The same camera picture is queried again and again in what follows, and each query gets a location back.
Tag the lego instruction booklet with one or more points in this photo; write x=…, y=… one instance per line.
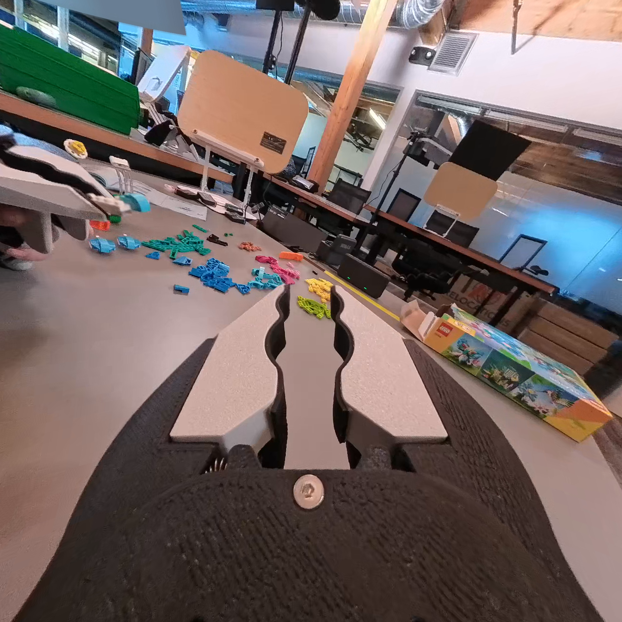
x=104, y=175

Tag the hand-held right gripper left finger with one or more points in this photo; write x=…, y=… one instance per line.
x=233, y=379

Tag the orange lego plate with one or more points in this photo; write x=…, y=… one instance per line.
x=290, y=256

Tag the pile of small orange pieces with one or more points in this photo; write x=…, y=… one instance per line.
x=249, y=246

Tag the orange lego brick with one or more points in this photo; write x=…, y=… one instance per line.
x=100, y=225

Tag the grey overhead panel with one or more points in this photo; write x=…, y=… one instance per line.
x=121, y=14

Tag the black lego piece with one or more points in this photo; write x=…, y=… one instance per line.
x=216, y=240

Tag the white and blue lego assembly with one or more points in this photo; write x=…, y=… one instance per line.
x=127, y=202

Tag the silver air duct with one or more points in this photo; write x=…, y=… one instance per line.
x=418, y=12

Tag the black camera tripod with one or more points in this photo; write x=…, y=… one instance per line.
x=413, y=150

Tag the black power station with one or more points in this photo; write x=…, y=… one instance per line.
x=337, y=249
x=364, y=275

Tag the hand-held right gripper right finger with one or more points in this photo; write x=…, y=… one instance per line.
x=384, y=384

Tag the pile of yellow lego pieces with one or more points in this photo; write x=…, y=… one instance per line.
x=319, y=287

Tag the stack of green panels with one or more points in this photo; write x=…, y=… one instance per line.
x=68, y=82

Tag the pile of turquoise lego pieces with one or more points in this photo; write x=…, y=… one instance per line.
x=265, y=281

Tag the white paper sheet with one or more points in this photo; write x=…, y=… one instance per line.
x=180, y=206

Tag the long brown desk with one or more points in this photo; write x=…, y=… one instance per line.
x=486, y=257

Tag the wooden post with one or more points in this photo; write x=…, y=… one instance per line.
x=350, y=97

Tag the black equipment case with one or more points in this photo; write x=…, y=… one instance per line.
x=291, y=228

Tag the large wooden board on stand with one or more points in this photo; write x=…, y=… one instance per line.
x=243, y=109

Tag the wooden edged desk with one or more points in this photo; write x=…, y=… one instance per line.
x=97, y=141

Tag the black wall speaker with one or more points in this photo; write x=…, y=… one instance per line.
x=422, y=55

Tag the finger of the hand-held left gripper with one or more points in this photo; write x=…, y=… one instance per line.
x=53, y=156
x=43, y=192

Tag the black flag panel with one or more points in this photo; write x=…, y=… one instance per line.
x=488, y=148

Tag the pile of pink lego pieces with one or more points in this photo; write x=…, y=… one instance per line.
x=279, y=269

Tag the black light stand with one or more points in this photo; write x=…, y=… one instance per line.
x=272, y=43

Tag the black office chair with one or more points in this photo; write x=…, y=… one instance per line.
x=425, y=267
x=347, y=197

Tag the small wooden board on stand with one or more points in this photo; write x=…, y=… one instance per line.
x=459, y=189

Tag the colourful lego set box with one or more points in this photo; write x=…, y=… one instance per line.
x=510, y=374

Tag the pile of blue lego pieces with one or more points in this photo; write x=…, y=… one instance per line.
x=214, y=277

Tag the white air vent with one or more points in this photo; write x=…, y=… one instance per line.
x=453, y=52

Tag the light blue lego wing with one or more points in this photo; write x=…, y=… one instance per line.
x=103, y=245
x=129, y=242

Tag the white lego stand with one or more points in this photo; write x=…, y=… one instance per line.
x=121, y=167

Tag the pile of green lego pieces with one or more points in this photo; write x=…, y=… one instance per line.
x=184, y=243

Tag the stack of cardboard boxes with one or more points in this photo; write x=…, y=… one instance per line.
x=559, y=325

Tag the person's left hand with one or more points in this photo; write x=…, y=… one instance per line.
x=26, y=252

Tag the yellow and white lego flower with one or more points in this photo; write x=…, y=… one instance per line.
x=76, y=148

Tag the pile of lime lego pieces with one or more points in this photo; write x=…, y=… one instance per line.
x=313, y=307

